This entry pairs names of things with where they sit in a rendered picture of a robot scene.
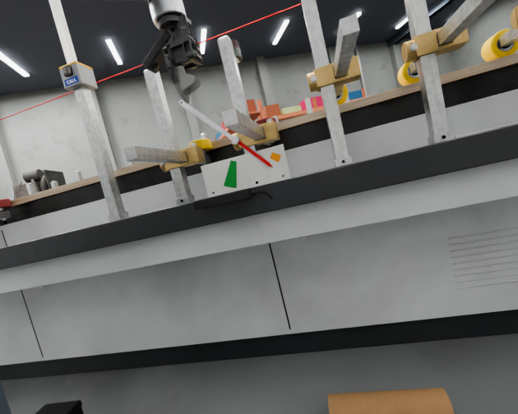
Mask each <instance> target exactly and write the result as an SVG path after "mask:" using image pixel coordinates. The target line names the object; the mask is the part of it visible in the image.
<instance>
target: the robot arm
mask: <svg viewBox="0 0 518 414"><path fill-rule="evenodd" d="M131 1H148V4H149V8H150V13H151V16H152V19H153V22H154V25H155V26H156V27H157V28H158V29H159V30H160V33H161V34H162V35H161V36H160V38H159V39H158V41H157V42H156V44H155V45H154V47H153V48H152V49H151V51H150V52H149V53H148V55H147V56H146V58H145V60H144V61H143V62H142V65H143V66H144V67H145V68H146V69H147V70H149V71H152V72H154V73H157V72H158V71H159V69H160V68H161V67H162V66H163V64H164V63H165V64H166V67H167V70H168V72H169V75H170V77H171V80H172V82H173V83H174V86H175V88H176V90H177V92H178V93H179V95H180V97H181V98H182V99H183V101H184V102H185V103H187V104H189V99H190V97H189V94H190V93H191V92H193V91H194V90H196V89H197V88H199V87H200V86H201V82H200V80H199V79H196V78H195V76H194V75H191V72H190V71H186V70H187V69H189V68H191V69H195V68H197V67H198V66H200V65H202V64H204V62H203V59H202V55H201V50H200V46H199V45H198V43H197V41H196V39H195V38H193V35H192V29H191V26H192V22H191V21H190V20H189V19H188V18H187V16H186V12H185V9H184V5H183V0H131Z"/></svg>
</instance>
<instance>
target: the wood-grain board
mask: <svg viewBox="0 0 518 414"><path fill-rule="evenodd" d="M516 64H518V53H514V54H512V55H508V56H505V57H500V58H498V59H494V60H492V61H488V62H484V63H480V64H478V65H474V66H472V67H466V68H464V69H460V70H458V71H453V72H449V73H446V74H444V75H440V81H441V85H445V84H449V83H451V82H455V81H460V80H463V79H466V78H469V77H472V76H477V75H480V74H483V73H486V72H490V71H495V70H498V69H501V68H504V67H509V66H512V65H516ZM419 91H421V88H420V84H419V82H415V83H413V84H409V85H404V86H401V87H399V88H395V89H393V90H388V91H384V92H381V93H379V94H374V95H370V96H368V97H364V98H361V99H356V100H354V101H350V102H348V103H343V104H340V105H338V107H339V111H340V114H342V113H347V112H350V111H353V110H356V109H359V108H364V107H367V106H370V105H374V104H379V103H381V102H385V101H388V100H391V99H396V98H399V97H402V96H406V95H408V94H413V93H417V92H419ZM324 118H326V113H325V109H322V110H320V111H316V112H314V113H309V114H305V115H302V116H300V117H295V118H291V119H289V120H285V121H282V122H277V127H278V131H283V130H286V129H289V128H292V127H297V126H301V125H303V124H307V123H309V122H315V121H318V120H321V119H324ZM211 144H212V149H210V150H208V151H211V150H216V149H219V148H223V147H225V146H229V145H232V143H231V140H230V138H228V137H226V138H224V139H220V140H216V141H212V142H211ZM208 151H206V152H208ZM155 166H159V163H143V162H141V163H136V164H133V165H131V166H127V167H125V168H120V169H116V170H113V171H114V174H115V177H121V176H124V175H127V174H130V173H135V172H138V171H141V170H144V169H148V168H153V167H155ZM98 182H100V179H99V175H96V176H93V177H88V178H86V179H82V180H80V181H76V182H72V183H68V184H66V185H62V186H57V187H54V188H52V189H48V190H46V191H41V192H37V193H34V194H32V195H27V196H23V197H21V198H17V199H14V200H11V203H12V206H11V207H14V206H17V205H22V204H25V203H28V202H31V201H34V200H39V199H43V198H45V197H49V196H54V195H56V194H60V193H63V192H66V191H71V190H75V189H77V188H81V187H83V186H89V185H92V184H95V183H98ZM11 207H8V208H11ZM8 208H5V209H8Z"/></svg>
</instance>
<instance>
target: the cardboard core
mask: <svg viewBox="0 0 518 414"><path fill-rule="evenodd" d="M328 407H329V413H330V414H455V413H454V410H453V407H452V405H451V401H450V399H449V397H448V395H447V393H446V391H445V389H444V388H430V389H402V390H387V391H372V392H357V393H328Z"/></svg>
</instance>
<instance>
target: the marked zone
mask: <svg viewBox="0 0 518 414"><path fill-rule="evenodd" d="M224 186H226V187H231V188H237V161H232V160H231V161H230V164H229V169H228V172H227V175H226V178H225V182H224Z"/></svg>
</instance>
